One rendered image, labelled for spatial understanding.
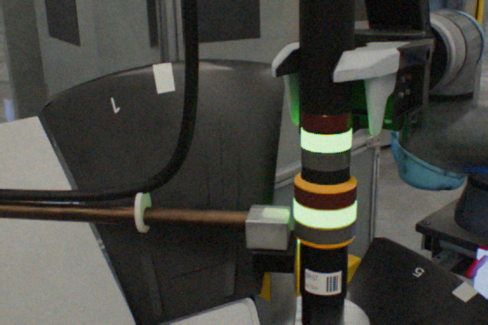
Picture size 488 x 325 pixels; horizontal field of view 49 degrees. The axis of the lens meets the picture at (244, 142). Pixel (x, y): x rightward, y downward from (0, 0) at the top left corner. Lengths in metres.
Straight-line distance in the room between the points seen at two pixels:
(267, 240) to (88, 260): 0.31
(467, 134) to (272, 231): 0.29
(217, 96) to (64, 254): 0.27
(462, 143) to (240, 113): 0.25
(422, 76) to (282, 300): 0.20
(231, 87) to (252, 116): 0.04
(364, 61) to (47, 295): 0.43
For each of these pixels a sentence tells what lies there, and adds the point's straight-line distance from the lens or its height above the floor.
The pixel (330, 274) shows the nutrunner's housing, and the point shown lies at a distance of 0.39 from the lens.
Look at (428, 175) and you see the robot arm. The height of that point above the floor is 1.31.
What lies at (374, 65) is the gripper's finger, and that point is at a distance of 0.34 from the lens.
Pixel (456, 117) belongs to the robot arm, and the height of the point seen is 1.38.
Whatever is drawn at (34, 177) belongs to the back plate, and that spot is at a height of 1.30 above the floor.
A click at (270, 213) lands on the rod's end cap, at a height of 1.36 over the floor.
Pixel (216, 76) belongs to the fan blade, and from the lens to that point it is 0.50.
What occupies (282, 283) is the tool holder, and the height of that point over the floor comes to 1.31.
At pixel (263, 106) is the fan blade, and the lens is 0.48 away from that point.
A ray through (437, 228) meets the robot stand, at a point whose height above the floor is 1.04.
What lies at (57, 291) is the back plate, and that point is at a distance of 0.63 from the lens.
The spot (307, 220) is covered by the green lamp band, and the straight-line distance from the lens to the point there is 0.37.
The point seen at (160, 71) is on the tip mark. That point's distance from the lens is 0.51.
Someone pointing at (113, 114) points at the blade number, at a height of 1.41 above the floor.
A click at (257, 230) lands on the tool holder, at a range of 0.38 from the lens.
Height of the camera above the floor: 1.52
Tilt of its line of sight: 17 degrees down
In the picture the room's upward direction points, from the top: 2 degrees counter-clockwise
